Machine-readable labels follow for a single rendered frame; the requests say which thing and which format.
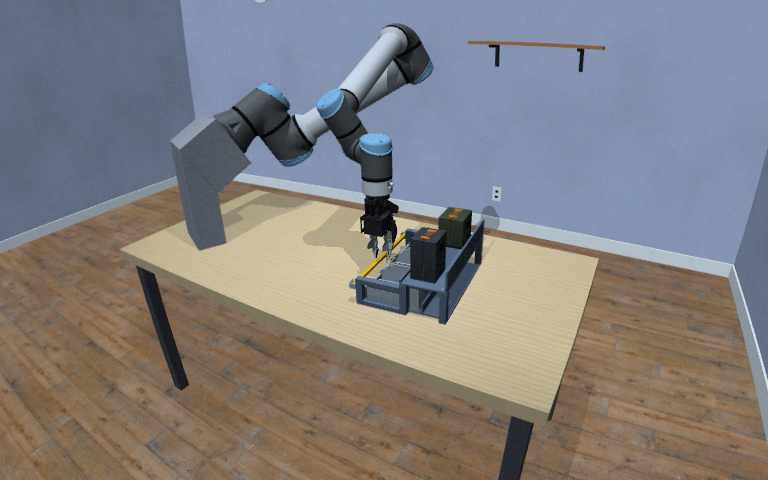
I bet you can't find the yellow bar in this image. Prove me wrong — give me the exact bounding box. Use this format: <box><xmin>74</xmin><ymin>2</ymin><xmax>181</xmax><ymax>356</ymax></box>
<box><xmin>360</xmin><ymin>233</ymin><xmax>405</xmax><ymax>277</ymax></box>

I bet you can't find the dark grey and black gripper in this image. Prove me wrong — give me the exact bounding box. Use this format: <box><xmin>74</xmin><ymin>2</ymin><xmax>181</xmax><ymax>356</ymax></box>
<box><xmin>360</xmin><ymin>194</ymin><xmax>397</xmax><ymax>260</ymax></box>

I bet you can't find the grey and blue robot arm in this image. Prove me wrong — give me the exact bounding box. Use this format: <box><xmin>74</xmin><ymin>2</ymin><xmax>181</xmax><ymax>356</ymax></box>
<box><xmin>213</xmin><ymin>23</ymin><xmax>433</xmax><ymax>197</ymax></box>

